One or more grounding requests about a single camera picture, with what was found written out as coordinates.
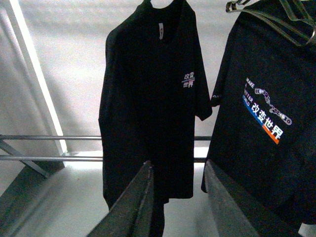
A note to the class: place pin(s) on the black printed t-shirt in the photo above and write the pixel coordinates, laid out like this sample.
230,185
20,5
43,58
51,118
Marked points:
154,88

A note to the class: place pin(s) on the grey rack left upright leg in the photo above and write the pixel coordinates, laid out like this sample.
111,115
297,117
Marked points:
14,155

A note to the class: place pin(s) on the black t-shirt with logo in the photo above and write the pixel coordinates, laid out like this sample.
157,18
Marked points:
265,133

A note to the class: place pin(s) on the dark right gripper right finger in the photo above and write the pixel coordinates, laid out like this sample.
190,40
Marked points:
238,214

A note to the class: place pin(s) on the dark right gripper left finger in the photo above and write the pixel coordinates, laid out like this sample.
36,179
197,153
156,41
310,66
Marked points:
131,215

